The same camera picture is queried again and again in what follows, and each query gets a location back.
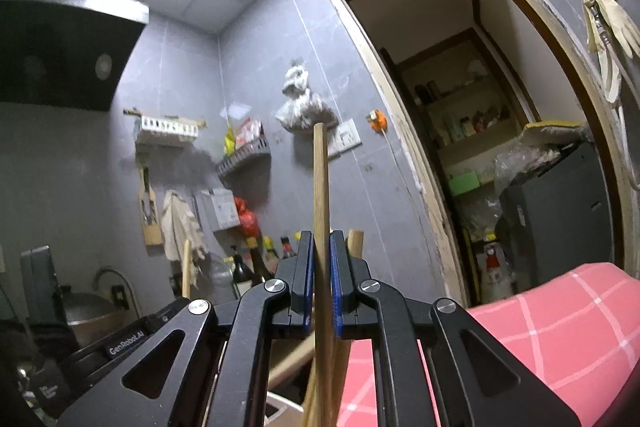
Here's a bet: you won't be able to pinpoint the black appliance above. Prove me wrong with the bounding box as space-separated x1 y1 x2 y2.
20 246 67 324

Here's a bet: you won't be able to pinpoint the white hose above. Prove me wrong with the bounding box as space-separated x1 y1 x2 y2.
616 52 640 194

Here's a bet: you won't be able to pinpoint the white rubber gloves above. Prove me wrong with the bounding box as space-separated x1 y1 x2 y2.
581 0 640 104

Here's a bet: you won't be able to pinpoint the white hanging towel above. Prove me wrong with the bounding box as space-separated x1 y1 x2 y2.
160 189 209 264

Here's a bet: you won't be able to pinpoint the pink checked tablecloth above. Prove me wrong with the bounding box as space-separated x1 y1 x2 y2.
337 262 640 427

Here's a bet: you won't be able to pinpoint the wooden door frame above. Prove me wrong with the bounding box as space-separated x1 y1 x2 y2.
322 0 640 310

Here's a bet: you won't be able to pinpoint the white bottle red label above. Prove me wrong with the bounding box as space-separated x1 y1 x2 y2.
480 241 516 304

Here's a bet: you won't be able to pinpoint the clear plastic bag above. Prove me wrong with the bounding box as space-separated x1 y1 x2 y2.
494 122 593 188

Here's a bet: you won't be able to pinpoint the sauce bottle yellow cap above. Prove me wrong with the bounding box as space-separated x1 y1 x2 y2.
264 237 281 276

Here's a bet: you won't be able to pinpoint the metal pot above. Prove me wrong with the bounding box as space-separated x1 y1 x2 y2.
61 287 132 349

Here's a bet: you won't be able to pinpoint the black range hood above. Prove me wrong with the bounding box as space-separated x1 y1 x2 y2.
0 0 151 112

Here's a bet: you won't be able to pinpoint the wooden spoon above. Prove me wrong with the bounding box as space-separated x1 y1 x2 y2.
180 239 194 301

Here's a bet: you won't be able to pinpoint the metal faucet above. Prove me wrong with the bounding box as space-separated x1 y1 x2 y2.
94 266 137 309

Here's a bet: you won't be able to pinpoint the dark wine bottle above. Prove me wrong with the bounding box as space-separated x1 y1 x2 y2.
230 247 255 301

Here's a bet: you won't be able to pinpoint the white wall socket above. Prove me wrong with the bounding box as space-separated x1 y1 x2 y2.
327 119 362 156

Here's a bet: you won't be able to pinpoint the white cardboard box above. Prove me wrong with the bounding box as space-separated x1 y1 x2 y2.
199 187 242 234

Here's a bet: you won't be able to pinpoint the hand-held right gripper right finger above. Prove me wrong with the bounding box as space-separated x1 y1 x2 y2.
329 229 583 427

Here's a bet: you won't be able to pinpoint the dark bottle with yellow label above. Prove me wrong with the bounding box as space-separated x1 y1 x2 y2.
247 237 274 289

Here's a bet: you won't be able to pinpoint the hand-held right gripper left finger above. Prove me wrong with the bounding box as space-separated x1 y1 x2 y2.
57 229 316 427

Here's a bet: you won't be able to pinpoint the grey wall basket shelf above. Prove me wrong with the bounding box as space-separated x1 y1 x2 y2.
216 139 272 181

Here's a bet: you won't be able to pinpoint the wooden knife block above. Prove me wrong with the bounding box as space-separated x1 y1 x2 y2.
137 166 164 248

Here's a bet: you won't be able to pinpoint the green box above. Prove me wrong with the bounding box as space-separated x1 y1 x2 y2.
448 172 481 196

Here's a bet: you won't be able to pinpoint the wooden chopstick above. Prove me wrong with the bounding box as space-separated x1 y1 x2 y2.
301 123 337 427

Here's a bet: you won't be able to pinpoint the white wall rack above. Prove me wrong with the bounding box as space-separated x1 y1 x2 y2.
124 107 207 146

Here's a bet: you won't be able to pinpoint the large clear plastic jug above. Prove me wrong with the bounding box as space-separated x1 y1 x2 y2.
200 253 237 304

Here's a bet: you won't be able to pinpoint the red plastic bag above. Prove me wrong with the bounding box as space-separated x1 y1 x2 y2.
233 197 261 239

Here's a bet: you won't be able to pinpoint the hanging plastic bag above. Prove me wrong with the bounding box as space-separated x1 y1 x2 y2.
274 63 339 138

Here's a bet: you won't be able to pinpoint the black cabinet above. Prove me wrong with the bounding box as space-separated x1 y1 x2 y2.
499 142 617 294

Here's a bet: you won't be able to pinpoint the soy sauce bottle red cap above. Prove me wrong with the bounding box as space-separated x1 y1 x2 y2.
280 236 300 276

